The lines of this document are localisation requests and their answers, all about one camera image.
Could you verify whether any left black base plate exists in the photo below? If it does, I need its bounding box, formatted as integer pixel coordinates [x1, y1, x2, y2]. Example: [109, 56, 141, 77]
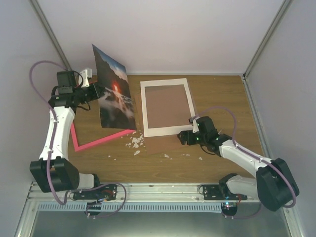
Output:
[70, 184, 118, 201]

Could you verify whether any grey slotted cable duct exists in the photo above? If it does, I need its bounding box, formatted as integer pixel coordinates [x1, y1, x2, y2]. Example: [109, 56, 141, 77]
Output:
[38, 201, 222, 213]

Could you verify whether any purple cable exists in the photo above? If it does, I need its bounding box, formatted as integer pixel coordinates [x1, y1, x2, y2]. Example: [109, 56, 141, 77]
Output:
[29, 60, 72, 205]
[191, 106, 297, 208]

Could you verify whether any vertical aluminium post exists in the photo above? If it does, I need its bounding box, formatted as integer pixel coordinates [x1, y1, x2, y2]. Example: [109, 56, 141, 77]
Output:
[29, 0, 72, 70]
[242, 0, 293, 80]

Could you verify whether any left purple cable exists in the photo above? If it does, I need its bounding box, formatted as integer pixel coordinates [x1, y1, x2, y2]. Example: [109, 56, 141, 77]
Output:
[29, 60, 72, 205]

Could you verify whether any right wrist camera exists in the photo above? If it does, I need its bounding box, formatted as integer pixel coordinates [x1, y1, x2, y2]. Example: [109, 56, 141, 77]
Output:
[189, 118, 198, 133]

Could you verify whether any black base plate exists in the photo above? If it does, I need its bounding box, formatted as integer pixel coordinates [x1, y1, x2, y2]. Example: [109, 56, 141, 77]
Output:
[70, 184, 118, 201]
[201, 184, 247, 201]

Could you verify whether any broken glass shards pile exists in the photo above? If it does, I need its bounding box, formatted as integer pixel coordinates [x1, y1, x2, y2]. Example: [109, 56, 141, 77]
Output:
[120, 130, 146, 156]

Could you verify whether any aluminium mounting rail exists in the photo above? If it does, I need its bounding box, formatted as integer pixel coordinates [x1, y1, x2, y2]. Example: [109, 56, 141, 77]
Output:
[27, 182, 259, 204]

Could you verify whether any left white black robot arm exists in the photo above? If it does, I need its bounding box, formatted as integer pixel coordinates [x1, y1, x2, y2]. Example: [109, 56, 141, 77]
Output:
[30, 68, 104, 199]

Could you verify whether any right vertical aluminium post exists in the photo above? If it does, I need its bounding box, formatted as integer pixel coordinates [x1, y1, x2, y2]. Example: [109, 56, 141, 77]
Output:
[242, 0, 293, 80]

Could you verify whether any brown fibreboard backing board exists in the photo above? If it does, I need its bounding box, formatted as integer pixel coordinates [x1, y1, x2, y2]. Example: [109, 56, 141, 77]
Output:
[144, 85, 191, 155]

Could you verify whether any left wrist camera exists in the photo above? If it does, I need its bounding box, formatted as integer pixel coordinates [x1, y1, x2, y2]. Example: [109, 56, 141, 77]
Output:
[79, 68, 92, 87]

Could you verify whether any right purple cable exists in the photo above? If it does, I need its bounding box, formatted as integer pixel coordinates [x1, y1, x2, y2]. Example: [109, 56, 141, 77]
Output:
[191, 106, 297, 208]

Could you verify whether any left vertical aluminium post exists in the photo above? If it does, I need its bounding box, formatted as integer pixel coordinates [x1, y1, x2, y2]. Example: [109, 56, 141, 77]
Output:
[29, 0, 72, 70]

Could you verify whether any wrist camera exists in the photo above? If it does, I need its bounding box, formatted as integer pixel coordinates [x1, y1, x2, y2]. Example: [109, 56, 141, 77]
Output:
[189, 118, 198, 133]
[79, 68, 92, 87]

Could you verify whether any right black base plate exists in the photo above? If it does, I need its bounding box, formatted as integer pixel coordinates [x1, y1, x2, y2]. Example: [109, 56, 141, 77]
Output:
[201, 184, 247, 201]

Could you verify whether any sunset landscape photo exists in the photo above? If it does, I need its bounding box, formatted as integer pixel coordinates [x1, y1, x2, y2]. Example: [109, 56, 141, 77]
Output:
[92, 45, 136, 130]

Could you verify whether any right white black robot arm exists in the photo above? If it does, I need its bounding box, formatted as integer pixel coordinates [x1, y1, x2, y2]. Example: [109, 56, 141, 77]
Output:
[177, 117, 299, 211]

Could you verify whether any pink picture frame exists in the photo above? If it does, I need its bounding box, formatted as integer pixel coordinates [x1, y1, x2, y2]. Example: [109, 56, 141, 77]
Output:
[70, 123, 135, 152]

